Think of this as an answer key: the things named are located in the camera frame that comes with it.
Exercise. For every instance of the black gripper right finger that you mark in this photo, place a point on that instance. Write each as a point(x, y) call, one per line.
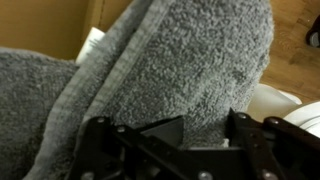
point(266, 150)

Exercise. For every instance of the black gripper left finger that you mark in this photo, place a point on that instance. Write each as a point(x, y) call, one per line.
point(110, 156)

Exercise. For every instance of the grey terry cloth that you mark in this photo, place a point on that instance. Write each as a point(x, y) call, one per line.
point(186, 66)

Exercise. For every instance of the dark caster wheel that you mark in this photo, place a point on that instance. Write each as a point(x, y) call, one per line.
point(314, 31)

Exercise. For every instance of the tan leather armchair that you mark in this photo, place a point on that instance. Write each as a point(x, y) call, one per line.
point(43, 26)

